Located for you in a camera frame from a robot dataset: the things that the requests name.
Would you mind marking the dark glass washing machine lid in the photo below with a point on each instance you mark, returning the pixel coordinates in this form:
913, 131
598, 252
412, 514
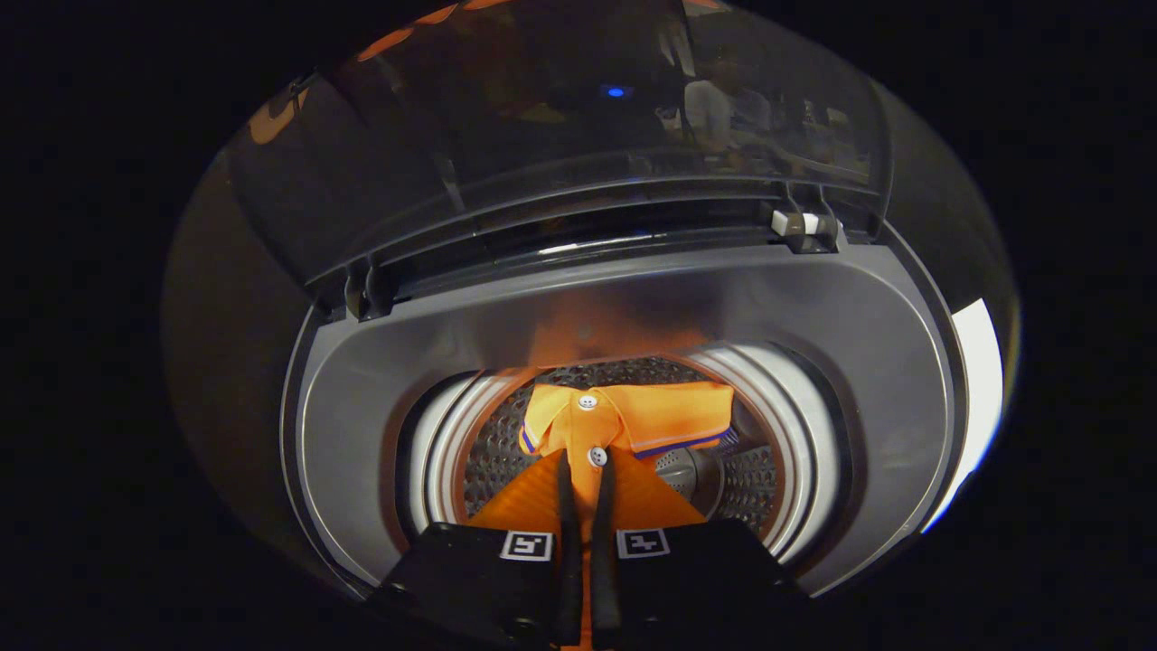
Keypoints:
542, 136

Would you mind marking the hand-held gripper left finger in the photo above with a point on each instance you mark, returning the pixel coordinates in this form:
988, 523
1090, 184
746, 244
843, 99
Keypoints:
568, 542

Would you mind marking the yellow polo shirt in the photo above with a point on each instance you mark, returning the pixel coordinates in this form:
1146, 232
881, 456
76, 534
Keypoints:
669, 411

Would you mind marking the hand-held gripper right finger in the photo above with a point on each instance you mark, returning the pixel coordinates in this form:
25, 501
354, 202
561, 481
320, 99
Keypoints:
604, 542

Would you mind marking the white flat panel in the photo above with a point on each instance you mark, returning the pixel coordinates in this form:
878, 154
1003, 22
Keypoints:
981, 389

